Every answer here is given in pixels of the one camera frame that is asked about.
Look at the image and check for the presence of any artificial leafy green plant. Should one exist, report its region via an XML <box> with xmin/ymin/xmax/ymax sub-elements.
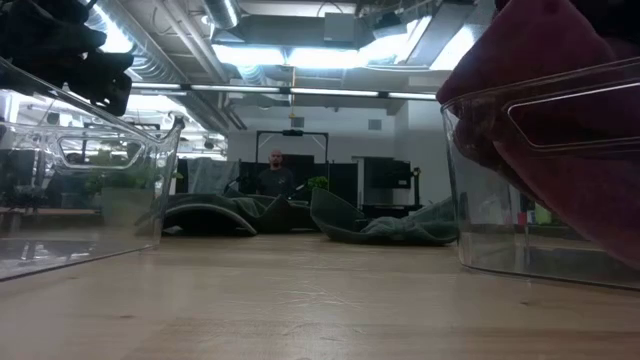
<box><xmin>82</xmin><ymin>149</ymin><xmax>185</xmax><ymax>227</ymax></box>

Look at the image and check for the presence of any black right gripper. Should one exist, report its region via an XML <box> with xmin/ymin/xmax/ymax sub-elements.
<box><xmin>572</xmin><ymin>0</ymin><xmax>640</xmax><ymax>46</ymax></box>

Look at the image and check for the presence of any clear plastic bin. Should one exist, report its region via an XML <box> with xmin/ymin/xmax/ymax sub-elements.
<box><xmin>0</xmin><ymin>56</ymin><xmax>187</xmax><ymax>282</ymax></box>
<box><xmin>439</xmin><ymin>56</ymin><xmax>640</xmax><ymax>292</ymax></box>

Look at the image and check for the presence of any black cabinet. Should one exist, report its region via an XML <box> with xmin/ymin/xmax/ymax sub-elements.
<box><xmin>363</xmin><ymin>156</ymin><xmax>413</xmax><ymax>191</ymax></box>

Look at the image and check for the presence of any round metal air duct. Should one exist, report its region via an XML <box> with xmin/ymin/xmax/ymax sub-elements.
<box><xmin>202</xmin><ymin>0</ymin><xmax>242</xmax><ymax>30</ymax></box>

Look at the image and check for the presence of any black gantry frame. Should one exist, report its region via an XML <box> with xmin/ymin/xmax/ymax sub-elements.
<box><xmin>255</xmin><ymin>129</ymin><xmax>330</xmax><ymax>164</ymax></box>

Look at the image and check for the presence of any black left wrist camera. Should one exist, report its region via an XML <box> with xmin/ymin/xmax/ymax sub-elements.
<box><xmin>66</xmin><ymin>49</ymin><xmax>136</xmax><ymax>118</ymax></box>

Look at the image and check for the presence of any long ceiling light bar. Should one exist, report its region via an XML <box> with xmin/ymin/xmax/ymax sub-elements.
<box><xmin>42</xmin><ymin>79</ymin><xmax>441</xmax><ymax>104</ymax></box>

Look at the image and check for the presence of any person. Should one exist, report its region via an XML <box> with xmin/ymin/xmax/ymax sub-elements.
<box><xmin>256</xmin><ymin>149</ymin><xmax>297</xmax><ymax>199</ymax></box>

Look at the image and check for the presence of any black stand pole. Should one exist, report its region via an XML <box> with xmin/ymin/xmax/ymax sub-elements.
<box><xmin>410</xmin><ymin>166</ymin><xmax>423</xmax><ymax>206</ymax></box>

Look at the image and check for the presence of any black side table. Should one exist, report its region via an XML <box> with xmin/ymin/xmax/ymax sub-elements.
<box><xmin>359</xmin><ymin>202</ymin><xmax>425</xmax><ymax>221</ymax></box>

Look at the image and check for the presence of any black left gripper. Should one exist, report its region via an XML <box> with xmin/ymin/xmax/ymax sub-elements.
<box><xmin>0</xmin><ymin>0</ymin><xmax>108</xmax><ymax>84</ymax></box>

